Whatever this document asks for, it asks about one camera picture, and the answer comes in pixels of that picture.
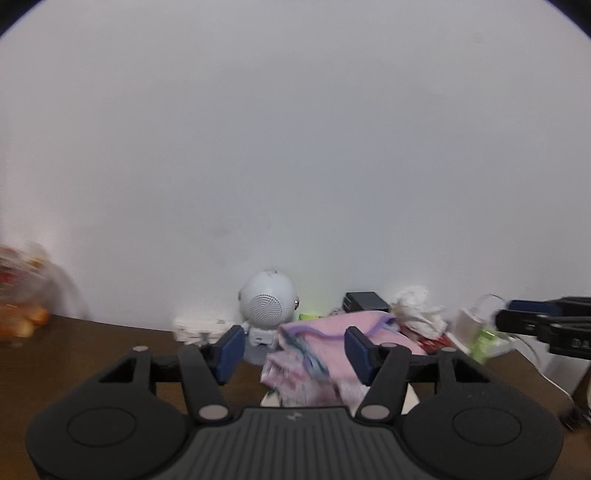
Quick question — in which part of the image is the crumpled white tissue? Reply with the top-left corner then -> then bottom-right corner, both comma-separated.
390,285 -> 449,338

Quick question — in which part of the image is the white round speaker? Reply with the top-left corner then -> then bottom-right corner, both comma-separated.
239,270 -> 300,366

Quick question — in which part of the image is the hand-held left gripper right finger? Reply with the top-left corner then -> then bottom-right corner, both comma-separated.
344,326 -> 491,421

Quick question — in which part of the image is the small black box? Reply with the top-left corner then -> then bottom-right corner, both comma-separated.
342,291 -> 391,313

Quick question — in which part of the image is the pile of orange sweets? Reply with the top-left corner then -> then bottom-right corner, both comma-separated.
0,304 -> 50,341

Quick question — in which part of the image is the green spray bottle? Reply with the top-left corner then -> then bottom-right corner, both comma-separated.
470,323 -> 504,366

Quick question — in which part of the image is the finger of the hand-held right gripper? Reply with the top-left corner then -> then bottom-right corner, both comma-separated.
507,297 -> 591,315
494,308 -> 562,335

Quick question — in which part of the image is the clear plastic snack bag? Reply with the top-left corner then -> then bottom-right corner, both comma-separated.
0,242 -> 89,343

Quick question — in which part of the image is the small white power strip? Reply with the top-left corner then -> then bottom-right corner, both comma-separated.
172,315 -> 232,345

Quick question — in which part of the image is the long white power strip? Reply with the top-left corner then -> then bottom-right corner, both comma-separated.
454,308 -> 585,403

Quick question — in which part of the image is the pink and blue garment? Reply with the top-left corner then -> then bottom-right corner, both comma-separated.
277,309 -> 428,385

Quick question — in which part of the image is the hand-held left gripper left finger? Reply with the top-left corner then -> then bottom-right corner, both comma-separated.
98,324 -> 246,424

